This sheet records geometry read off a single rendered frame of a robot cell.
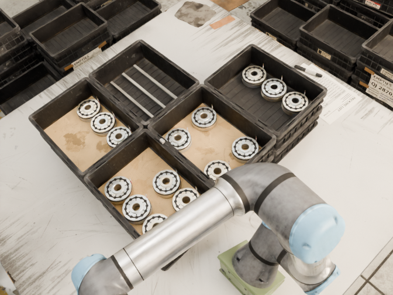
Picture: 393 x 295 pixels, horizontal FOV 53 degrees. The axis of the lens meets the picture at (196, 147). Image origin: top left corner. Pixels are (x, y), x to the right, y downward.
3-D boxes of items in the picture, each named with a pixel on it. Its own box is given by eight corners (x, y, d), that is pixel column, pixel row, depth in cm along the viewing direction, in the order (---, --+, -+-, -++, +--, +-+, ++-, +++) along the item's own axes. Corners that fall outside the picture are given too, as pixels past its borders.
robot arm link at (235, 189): (261, 131, 86) (57, 266, 71) (297, 163, 80) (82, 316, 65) (259, 163, 95) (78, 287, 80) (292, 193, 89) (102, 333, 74)
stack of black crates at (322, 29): (371, 73, 253) (387, 32, 225) (341, 100, 244) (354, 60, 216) (320, 44, 271) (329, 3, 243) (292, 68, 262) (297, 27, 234)
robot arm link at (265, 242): (265, 230, 131) (285, 201, 125) (293, 261, 124) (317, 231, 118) (242, 238, 123) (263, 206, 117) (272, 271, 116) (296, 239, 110)
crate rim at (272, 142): (278, 141, 143) (278, 137, 141) (220, 195, 133) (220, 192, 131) (202, 86, 161) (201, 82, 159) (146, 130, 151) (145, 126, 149)
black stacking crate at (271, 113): (323, 109, 160) (328, 90, 151) (276, 154, 151) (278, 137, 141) (251, 62, 178) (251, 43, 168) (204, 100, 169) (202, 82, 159)
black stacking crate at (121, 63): (203, 100, 169) (200, 82, 159) (151, 143, 160) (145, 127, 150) (145, 57, 186) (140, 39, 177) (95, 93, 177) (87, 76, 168)
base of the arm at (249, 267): (280, 275, 131) (295, 256, 127) (259, 296, 119) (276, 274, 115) (245, 245, 137) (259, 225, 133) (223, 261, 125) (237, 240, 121)
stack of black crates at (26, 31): (74, 28, 306) (57, -10, 278) (95, 47, 293) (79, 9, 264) (30, 55, 294) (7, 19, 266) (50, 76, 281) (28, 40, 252)
